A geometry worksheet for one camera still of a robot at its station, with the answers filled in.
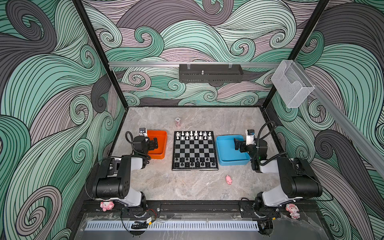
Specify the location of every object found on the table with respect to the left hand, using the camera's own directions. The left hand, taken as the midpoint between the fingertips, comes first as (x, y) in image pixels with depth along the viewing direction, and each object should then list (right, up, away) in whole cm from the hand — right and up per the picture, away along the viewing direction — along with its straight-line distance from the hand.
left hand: (147, 137), depth 94 cm
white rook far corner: (+19, +2, +6) cm, 20 cm away
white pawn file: (+23, -1, +5) cm, 23 cm away
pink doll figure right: (+78, -33, -24) cm, 88 cm away
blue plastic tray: (+52, -11, +1) cm, 53 cm away
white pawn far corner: (+19, -1, +5) cm, 20 cm away
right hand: (+61, 0, -1) cm, 61 cm away
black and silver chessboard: (+30, -9, -1) cm, 31 cm away
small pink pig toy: (+49, -22, -13) cm, 56 cm away
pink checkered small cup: (+19, +10, +10) cm, 24 cm away
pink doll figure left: (-14, -31, -22) cm, 40 cm away
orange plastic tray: (+9, -9, -5) cm, 13 cm away
